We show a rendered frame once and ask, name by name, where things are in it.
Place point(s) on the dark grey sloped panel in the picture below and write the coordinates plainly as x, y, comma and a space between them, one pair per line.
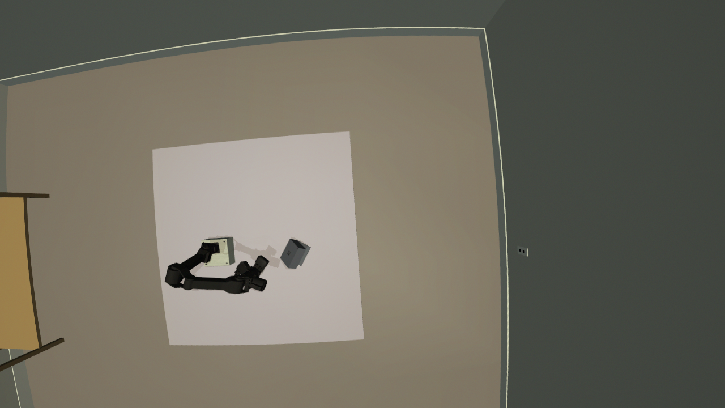
294, 253

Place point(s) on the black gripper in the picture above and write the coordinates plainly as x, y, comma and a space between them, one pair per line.
260, 264

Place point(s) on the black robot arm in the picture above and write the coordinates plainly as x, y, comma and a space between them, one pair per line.
233, 284

